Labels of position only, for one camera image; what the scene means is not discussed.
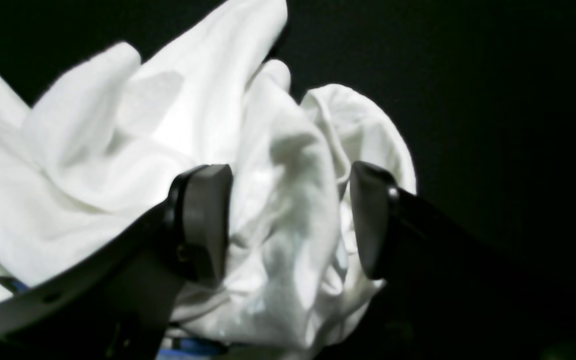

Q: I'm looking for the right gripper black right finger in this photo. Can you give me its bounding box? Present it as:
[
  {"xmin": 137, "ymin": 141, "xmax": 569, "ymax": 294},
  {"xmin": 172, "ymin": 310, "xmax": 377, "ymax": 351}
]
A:
[{"xmin": 317, "ymin": 161, "xmax": 576, "ymax": 360}]

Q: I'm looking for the black table cloth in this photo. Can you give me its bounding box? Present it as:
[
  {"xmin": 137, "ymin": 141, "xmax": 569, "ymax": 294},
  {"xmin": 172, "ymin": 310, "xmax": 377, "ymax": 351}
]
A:
[{"xmin": 0, "ymin": 0, "xmax": 576, "ymax": 281}]

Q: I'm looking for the white printed t-shirt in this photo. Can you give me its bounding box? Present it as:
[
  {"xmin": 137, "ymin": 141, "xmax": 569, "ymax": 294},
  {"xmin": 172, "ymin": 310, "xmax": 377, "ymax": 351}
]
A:
[{"xmin": 0, "ymin": 0, "xmax": 417, "ymax": 360}]

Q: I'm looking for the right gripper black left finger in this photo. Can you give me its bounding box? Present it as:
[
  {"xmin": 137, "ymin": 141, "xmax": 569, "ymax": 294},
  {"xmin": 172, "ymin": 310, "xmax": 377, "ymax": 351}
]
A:
[{"xmin": 0, "ymin": 164, "xmax": 233, "ymax": 360}]

